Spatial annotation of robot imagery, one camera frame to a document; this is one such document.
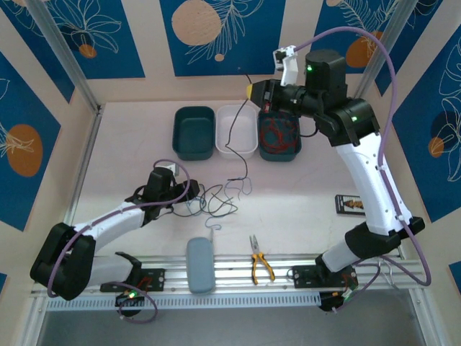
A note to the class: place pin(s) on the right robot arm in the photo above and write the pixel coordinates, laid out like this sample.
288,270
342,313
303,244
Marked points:
367,180

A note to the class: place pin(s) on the aluminium frame post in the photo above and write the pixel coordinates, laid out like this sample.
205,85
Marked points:
66,54
378,54

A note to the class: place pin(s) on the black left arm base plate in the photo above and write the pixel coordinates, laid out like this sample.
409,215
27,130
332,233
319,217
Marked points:
158,279

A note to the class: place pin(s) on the grey glasses case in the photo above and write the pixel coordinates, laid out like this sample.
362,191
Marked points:
200,265

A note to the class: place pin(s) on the aluminium mounting rail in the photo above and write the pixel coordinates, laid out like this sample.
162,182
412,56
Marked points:
230,274

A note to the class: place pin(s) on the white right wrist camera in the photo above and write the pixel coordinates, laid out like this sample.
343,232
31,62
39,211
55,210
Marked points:
290,68

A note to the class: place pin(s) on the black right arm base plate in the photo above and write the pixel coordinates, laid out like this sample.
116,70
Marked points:
302,275

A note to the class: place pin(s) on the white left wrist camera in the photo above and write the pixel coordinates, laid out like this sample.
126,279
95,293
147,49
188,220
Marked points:
173,168

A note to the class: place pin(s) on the teal plastic bin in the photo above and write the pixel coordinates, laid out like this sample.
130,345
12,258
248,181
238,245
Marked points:
279,156
193,133

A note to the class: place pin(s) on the blue floral wall panel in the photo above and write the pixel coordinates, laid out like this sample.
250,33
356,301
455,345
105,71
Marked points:
230,36
324,14
421,173
21,180
39,39
432,29
108,54

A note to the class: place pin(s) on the black card package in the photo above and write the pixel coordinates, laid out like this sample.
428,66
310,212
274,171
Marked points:
345,205

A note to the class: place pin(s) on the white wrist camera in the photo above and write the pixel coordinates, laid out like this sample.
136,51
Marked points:
173,168
290,68

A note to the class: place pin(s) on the white plastic bin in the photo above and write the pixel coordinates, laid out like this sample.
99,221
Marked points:
241,140

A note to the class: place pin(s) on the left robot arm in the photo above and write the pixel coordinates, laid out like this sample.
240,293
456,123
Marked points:
111,221

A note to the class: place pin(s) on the aluminium table edge rail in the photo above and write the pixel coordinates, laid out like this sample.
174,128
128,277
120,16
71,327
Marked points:
83,162

